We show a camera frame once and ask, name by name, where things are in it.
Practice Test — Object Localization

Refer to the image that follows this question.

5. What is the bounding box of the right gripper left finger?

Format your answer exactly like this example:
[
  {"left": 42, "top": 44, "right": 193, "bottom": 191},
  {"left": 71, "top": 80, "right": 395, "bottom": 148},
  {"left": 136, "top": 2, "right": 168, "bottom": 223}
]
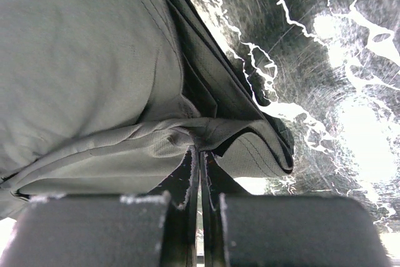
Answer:
[{"left": 1, "top": 148, "right": 199, "bottom": 266}]

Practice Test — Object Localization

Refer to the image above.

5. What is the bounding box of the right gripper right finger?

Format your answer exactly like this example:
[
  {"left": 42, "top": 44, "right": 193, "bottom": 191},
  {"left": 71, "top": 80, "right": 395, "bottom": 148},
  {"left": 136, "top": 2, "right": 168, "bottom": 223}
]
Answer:
[{"left": 199, "top": 152, "right": 391, "bottom": 266}]

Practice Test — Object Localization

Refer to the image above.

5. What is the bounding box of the black t shirt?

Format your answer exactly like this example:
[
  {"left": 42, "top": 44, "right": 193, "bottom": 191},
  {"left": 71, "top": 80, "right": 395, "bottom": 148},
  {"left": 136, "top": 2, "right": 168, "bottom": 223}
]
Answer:
[{"left": 1, "top": 0, "right": 293, "bottom": 218}]

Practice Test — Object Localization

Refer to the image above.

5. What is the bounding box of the black marbled table mat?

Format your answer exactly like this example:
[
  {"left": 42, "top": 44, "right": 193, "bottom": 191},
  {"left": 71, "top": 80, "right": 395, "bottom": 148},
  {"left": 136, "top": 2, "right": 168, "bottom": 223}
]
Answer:
[{"left": 174, "top": 0, "right": 400, "bottom": 236}]

